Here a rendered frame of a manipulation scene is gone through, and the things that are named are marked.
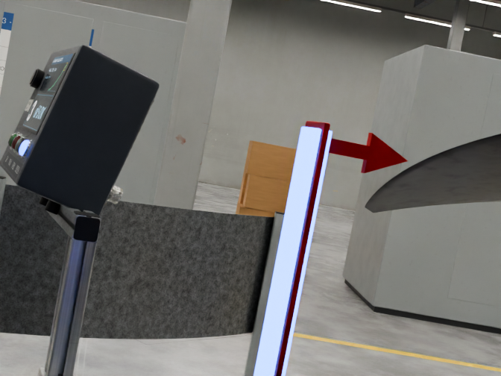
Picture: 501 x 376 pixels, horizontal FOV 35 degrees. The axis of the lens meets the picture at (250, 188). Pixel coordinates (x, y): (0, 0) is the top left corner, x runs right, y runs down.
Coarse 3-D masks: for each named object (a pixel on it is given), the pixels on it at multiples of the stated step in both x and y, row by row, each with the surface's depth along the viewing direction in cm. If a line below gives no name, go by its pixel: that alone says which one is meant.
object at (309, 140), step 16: (304, 128) 45; (320, 128) 44; (304, 144) 45; (304, 160) 45; (304, 176) 44; (304, 192) 44; (288, 208) 46; (304, 208) 44; (288, 224) 45; (288, 240) 45; (288, 256) 45; (288, 272) 45; (272, 288) 46; (288, 288) 44; (272, 304) 46; (272, 320) 45; (272, 336) 45; (272, 352) 45; (256, 368) 46; (272, 368) 45
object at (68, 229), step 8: (64, 208) 100; (72, 208) 97; (56, 216) 105; (64, 216) 103; (72, 216) 94; (80, 216) 92; (64, 224) 98; (72, 224) 98; (80, 224) 92; (88, 224) 93; (96, 224) 93; (72, 232) 93; (80, 232) 92; (88, 232) 93; (96, 232) 93; (80, 240) 93; (88, 240) 93; (96, 240) 93
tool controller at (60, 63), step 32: (64, 64) 100; (96, 64) 96; (32, 96) 117; (64, 96) 95; (96, 96) 97; (128, 96) 98; (32, 128) 101; (64, 128) 96; (96, 128) 97; (128, 128) 99; (32, 160) 95; (64, 160) 96; (96, 160) 98; (64, 192) 97; (96, 192) 98
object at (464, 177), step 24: (480, 144) 46; (408, 168) 52; (432, 168) 51; (456, 168) 51; (480, 168) 50; (384, 192) 57; (408, 192) 57; (432, 192) 57; (456, 192) 57; (480, 192) 57
